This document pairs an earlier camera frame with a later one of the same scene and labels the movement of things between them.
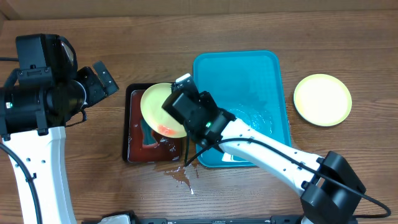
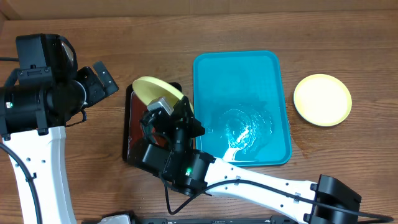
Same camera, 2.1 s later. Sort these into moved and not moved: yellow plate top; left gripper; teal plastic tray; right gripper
Moved: yellow plate top; right gripper
Not moved: teal plastic tray; left gripper
